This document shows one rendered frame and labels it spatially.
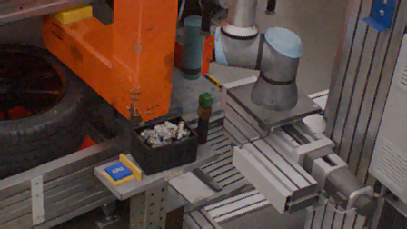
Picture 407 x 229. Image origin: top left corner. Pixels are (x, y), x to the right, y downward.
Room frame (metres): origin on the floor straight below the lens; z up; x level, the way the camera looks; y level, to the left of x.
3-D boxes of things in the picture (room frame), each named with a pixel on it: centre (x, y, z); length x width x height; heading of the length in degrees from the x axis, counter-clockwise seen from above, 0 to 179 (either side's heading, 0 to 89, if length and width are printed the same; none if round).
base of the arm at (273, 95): (2.13, -0.22, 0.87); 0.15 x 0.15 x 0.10
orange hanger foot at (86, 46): (2.67, 0.47, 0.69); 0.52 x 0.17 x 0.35; 42
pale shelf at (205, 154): (2.21, 0.15, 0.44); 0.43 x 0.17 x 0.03; 132
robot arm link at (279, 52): (2.13, -0.21, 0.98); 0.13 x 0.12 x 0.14; 88
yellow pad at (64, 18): (2.79, 0.58, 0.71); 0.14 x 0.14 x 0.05; 42
